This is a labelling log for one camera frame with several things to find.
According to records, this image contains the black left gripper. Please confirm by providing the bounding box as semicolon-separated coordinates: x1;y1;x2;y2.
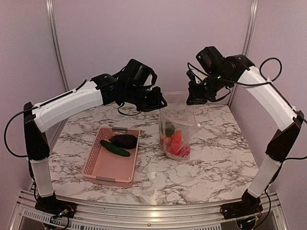
125;84;167;112

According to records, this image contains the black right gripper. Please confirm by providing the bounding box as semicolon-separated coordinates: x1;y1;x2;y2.
186;69;232;105

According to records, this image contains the green toy avocado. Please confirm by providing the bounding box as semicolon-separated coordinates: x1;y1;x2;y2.
165;121;176;137

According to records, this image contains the clear zip top bag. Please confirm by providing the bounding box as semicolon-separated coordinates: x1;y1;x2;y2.
158;92;201;161

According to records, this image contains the red lychee fruit bunch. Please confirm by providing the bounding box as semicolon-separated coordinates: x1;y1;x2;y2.
159;134;173;149

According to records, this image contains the green toy cucumber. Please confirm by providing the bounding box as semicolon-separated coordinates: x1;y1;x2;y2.
100;140;130;157

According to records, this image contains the pink perforated plastic basket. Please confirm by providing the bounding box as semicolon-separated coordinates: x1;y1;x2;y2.
82;127;140;187

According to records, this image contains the red toy tomato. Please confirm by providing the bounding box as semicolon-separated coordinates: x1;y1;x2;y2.
173;144;191;157

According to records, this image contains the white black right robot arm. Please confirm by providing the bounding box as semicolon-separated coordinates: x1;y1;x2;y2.
187;46;305;215

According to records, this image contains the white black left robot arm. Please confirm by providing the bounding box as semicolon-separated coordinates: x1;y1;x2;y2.
13;59;167;213

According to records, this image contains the dark purple toy eggplant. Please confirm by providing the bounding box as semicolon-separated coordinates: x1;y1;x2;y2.
109;134;138;149

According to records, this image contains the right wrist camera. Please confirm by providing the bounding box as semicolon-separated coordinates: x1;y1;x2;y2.
186;70;205;84

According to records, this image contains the right aluminium corner post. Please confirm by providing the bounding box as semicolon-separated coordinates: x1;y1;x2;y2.
231;0;259;56

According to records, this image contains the aluminium corner post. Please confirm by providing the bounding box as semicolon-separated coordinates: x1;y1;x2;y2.
46;0;69;91
231;0;259;56

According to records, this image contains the left aluminium corner post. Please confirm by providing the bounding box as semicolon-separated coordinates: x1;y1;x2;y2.
46;0;69;91

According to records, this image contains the aluminium front frame rail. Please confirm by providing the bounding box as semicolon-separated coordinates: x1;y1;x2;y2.
9;189;288;230

